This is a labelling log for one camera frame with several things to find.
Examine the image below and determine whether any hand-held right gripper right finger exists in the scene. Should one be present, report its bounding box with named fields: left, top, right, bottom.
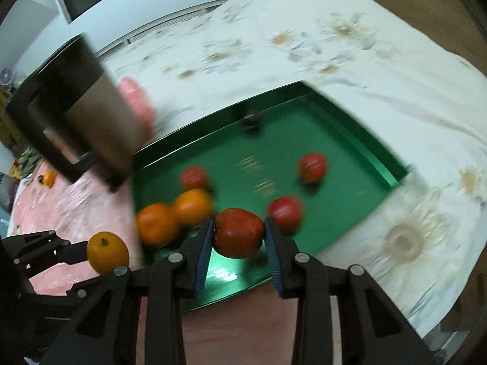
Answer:
left=264, top=217, right=438, bottom=365

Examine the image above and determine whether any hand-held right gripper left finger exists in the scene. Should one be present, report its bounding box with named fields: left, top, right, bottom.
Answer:
left=40, top=218, right=216, bottom=365

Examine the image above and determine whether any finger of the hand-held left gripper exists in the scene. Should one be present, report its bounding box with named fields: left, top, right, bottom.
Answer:
left=65, top=274, right=115, bottom=314
left=0, top=230, right=91, bottom=277

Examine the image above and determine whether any red apple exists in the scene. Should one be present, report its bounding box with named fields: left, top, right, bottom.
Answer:
left=212, top=208, right=265, bottom=260
left=266, top=196, right=304, bottom=232
left=297, top=153, right=328, bottom=184
left=180, top=166, right=211, bottom=191

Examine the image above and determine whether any green tray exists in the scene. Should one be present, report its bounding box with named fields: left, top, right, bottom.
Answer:
left=129, top=81, right=413, bottom=314

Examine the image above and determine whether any green leafy bundle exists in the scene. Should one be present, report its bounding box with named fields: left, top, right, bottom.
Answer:
left=17, top=148, right=42, bottom=177

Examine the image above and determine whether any dark round fruit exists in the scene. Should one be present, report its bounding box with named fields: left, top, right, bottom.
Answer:
left=241, top=109, right=264, bottom=132

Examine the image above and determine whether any white floral quilt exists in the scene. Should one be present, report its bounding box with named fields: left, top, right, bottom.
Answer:
left=95, top=0, right=487, bottom=343

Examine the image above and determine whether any white slatted rail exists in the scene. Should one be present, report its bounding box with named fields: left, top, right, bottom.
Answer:
left=93, top=0, right=234, bottom=61

